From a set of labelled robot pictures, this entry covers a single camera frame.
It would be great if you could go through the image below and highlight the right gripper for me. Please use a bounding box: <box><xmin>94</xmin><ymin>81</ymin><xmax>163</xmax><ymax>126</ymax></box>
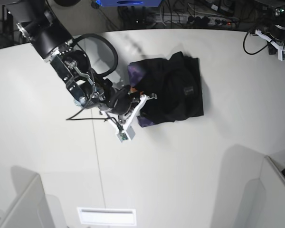
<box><xmin>98</xmin><ymin>86</ymin><xmax>139</xmax><ymax>116</ymax></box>

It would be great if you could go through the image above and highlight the black T-shirt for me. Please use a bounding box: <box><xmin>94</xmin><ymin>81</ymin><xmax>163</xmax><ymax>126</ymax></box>
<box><xmin>127</xmin><ymin>52</ymin><xmax>204</xmax><ymax>127</ymax></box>

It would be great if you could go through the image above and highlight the white power strip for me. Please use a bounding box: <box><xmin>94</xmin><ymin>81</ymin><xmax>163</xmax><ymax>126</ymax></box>
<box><xmin>146</xmin><ymin>13</ymin><xmax>239</xmax><ymax>28</ymax></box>

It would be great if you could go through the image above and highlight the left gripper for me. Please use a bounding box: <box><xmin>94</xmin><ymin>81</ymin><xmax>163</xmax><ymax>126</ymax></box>
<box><xmin>268</xmin><ymin>24</ymin><xmax>285</xmax><ymax>41</ymax></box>

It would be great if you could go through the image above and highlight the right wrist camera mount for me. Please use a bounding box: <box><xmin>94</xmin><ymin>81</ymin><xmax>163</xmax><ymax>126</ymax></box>
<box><xmin>100</xmin><ymin>92</ymin><xmax>157</xmax><ymax>143</ymax></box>

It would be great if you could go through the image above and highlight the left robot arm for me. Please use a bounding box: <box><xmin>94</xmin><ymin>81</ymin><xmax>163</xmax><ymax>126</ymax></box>
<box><xmin>243</xmin><ymin>0</ymin><xmax>285</xmax><ymax>61</ymax></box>

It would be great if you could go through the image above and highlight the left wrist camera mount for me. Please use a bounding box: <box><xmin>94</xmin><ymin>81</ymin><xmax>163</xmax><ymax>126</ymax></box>
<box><xmin>255</xmin><ymin>29</ymin><xmax>285</xmax><ymax>61</ymax></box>

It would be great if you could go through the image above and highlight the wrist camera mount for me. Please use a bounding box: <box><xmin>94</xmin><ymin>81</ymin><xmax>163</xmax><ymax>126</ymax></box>
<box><xmin>100</xmin><ymin>92</ymin><xmax>157</xmax><ymax>143</ymax></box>
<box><xmin>255</xmin><ymin>29</ymin><xmax>285</xmax><ymax>61</ymax></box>

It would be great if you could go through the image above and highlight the blue box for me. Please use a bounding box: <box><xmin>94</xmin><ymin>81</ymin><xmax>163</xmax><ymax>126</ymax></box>
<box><xmin>95</xmin><ymin>0</ymin><xmax>162</xmax><ymax>7</ymax></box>

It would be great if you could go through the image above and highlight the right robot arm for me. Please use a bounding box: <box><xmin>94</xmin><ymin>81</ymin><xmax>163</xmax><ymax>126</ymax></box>
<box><xmin>4</xmin><ymin>0</ymin><xmax>139</xmax><ymax>119</ymax></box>

